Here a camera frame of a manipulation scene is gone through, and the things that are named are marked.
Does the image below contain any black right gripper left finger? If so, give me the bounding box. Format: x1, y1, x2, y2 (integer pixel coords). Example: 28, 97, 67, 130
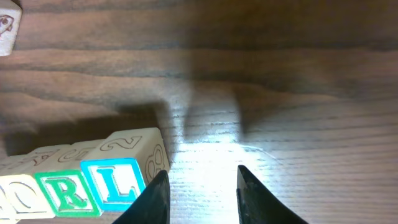
113, 170, 170, 224

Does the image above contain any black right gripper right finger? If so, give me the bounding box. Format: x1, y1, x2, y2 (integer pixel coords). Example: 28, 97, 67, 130
236, 165, 308, 224

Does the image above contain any blue L block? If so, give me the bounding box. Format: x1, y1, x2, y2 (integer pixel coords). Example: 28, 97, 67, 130
80, 128, 170, 212

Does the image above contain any green R wooden block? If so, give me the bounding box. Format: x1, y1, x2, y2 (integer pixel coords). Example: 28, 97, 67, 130
34, 139, 103, 217

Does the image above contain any yellow O wooden block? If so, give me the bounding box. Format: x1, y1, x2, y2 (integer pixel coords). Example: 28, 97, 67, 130
0, 144, 71, 220

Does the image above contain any yellow C wooden block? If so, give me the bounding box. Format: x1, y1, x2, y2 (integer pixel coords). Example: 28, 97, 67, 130
1, 155, 25, 224

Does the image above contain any green V block centre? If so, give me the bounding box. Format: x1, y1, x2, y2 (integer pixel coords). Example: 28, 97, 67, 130
1, 0, 22, 57

